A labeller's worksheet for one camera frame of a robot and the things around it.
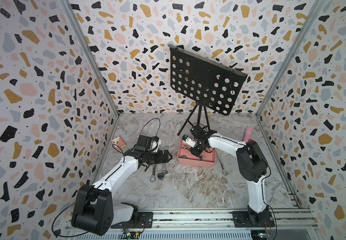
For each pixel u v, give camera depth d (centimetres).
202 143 73
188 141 89
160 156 75
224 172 90
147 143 69
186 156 96
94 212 40
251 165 53
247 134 107
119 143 102
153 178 88
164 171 90
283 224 75
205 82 73
